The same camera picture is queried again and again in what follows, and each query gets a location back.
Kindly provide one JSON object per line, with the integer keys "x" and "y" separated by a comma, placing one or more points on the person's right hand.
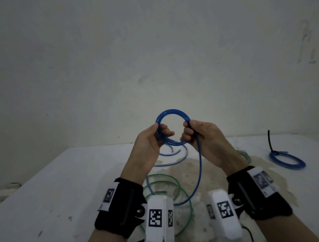
{"x": 214, "y": 144}

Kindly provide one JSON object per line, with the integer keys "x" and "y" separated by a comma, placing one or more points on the person's left hand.
{"x": 144, "y": 154}

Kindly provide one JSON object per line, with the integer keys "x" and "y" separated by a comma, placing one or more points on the clear blue striped tube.
{"x": 172, "y": 111}
{"x": 174, "y": 163}

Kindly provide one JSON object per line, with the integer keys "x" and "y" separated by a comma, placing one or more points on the clear green striped tube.
{"x": 192, "y": 212}
{"x": 248, "y": 158}

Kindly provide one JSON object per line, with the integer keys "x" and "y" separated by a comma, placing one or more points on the black zip tie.
{"x": 269, "y": 142}

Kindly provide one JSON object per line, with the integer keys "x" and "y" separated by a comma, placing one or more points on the solid blue tube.
{"x": 286, "y": 167}

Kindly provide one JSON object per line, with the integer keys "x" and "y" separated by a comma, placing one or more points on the person's left forearm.
{"x": 107, "y": 236}

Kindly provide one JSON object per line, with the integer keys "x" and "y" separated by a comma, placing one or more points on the person's right forearm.
{"x": 286, "y": 229}

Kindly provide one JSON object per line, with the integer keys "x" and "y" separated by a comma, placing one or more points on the white wrist camera with marker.
{"x": 155, "y": 203}
{"x": 231, "y": 227}

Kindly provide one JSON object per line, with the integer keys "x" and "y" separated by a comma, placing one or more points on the white wall socket box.
{"x": 8, "y": 189}

